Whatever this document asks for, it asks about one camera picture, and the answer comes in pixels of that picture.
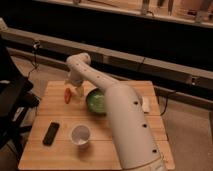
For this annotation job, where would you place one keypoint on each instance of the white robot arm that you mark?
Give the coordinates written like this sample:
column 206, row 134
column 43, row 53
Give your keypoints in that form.
column 134, row 142

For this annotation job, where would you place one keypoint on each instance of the black office chair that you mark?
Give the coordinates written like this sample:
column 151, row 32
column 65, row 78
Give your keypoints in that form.
column 15, row 100

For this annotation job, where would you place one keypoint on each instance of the green bowl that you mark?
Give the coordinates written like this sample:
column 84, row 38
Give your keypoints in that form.
column 95, row 102

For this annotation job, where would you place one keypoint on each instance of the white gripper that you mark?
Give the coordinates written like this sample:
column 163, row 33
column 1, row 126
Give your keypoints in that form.
column 76, row 79

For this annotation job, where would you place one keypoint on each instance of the wooden table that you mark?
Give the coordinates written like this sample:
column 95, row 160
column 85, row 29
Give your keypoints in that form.
column 62, row 155

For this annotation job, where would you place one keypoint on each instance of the white sponge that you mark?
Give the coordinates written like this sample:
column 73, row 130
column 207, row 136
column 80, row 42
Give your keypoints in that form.
column 145, row 104

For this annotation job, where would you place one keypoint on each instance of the white paper cup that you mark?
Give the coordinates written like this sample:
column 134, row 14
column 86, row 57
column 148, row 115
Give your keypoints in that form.
column 80, row 136

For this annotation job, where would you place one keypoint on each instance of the red orange pepper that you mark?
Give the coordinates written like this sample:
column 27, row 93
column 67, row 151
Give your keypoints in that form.
column 67, row 95

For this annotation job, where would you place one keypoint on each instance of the black remote control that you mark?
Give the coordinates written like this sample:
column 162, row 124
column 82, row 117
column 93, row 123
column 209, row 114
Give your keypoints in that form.
column 50, row 134

